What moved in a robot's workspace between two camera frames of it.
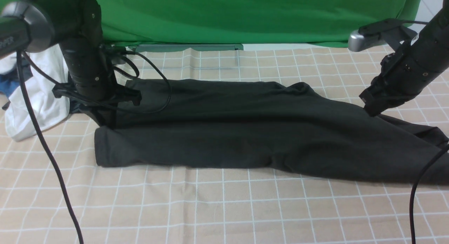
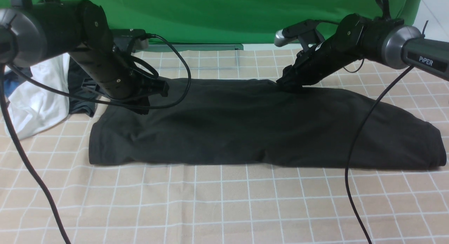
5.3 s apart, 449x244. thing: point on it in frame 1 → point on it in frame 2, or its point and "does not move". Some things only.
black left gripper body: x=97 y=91 → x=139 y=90
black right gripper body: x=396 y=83 → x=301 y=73
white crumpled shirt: x=49 y=109 does not move
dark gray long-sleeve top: x=221 y=123 does not move
